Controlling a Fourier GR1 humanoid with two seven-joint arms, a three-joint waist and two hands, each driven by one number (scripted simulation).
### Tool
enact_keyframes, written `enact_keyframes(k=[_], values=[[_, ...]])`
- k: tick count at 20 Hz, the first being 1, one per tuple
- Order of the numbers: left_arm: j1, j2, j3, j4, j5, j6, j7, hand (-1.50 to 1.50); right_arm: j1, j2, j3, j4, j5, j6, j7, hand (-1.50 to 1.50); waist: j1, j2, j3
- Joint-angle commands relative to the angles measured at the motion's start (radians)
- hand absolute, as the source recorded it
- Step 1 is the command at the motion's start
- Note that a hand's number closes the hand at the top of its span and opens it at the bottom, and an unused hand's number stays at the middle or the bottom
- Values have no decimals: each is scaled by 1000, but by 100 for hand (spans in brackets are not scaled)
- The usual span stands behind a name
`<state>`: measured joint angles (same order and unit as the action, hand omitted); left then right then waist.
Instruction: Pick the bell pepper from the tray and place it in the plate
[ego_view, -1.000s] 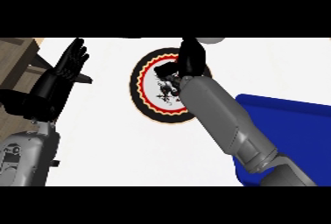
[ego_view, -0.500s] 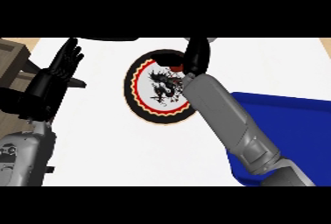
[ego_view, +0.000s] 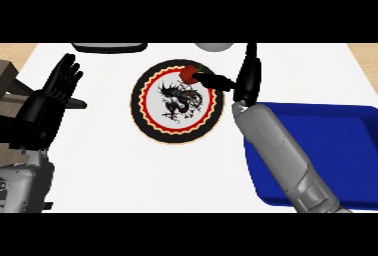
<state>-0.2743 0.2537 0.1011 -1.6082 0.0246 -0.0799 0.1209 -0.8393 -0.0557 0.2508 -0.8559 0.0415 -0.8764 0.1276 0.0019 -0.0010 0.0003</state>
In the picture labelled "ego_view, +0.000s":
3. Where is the grey round object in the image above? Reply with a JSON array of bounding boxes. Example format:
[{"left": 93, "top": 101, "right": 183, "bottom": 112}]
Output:
[{"left": 193, "top": 43, "right": 236, "bottom": 53}]

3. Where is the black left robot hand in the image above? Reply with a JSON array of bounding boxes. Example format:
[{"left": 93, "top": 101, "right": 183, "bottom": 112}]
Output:
[{"left": 7, "top": 52, "right": 88, "bottom": 152}]

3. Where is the black-rimmed grey object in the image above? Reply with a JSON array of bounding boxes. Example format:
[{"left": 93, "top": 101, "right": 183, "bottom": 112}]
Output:
[{"left": 71, "top": 43, "right": 149, "bottom": 54}]

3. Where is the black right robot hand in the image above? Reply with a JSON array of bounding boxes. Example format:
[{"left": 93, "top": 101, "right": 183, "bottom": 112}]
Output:
[{"left": 190, "top": 43, "right": 263, "bottom": 105}]

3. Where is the black-rimmed dragon print plate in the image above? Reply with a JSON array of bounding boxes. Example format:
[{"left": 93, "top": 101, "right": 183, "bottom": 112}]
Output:
[{"left": 130, "top": 59, "right": 226, "bottom": 144}]

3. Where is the blue tray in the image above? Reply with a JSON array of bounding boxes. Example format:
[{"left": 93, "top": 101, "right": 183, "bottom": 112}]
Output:
[{"left": 242, "top": 101, "right": 378, "bottom": 212}]

